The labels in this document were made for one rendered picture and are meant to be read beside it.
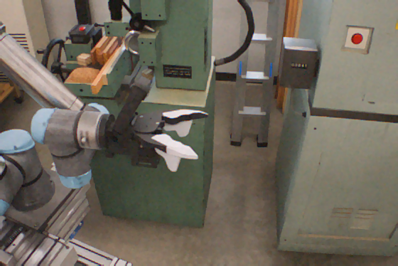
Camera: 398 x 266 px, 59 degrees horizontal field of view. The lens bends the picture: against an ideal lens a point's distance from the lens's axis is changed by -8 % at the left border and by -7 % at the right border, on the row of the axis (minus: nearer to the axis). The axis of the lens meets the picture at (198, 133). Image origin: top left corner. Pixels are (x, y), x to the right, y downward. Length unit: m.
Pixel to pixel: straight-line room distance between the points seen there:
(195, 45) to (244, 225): 1.05
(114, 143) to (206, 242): 1.35
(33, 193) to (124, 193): 0.90
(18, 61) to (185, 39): 0.79
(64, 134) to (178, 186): 1.17
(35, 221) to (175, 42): 0.85
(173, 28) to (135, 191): 0.88
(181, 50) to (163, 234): 1.01
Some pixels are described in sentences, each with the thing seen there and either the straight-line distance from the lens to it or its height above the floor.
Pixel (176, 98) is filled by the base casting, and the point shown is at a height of 0.80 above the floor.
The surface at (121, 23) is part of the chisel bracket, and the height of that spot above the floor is 1.06.
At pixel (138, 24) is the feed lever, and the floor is 1.12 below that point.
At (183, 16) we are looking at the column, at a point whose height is 1.14.
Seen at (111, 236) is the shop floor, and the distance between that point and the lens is 2.11.
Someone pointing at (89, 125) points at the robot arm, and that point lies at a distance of 0.74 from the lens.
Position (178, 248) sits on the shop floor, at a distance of 2.02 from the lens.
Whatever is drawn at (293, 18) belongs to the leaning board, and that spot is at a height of 0.73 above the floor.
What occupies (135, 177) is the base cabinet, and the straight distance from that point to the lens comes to 1.89.
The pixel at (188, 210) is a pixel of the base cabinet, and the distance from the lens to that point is 2.00.
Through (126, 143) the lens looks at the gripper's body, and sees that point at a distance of 0.75.
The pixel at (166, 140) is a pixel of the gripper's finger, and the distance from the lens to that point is 0.68.
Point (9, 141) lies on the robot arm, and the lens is 1.11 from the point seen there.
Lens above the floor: 1.69
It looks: 39 degrees down
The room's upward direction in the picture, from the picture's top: straight up
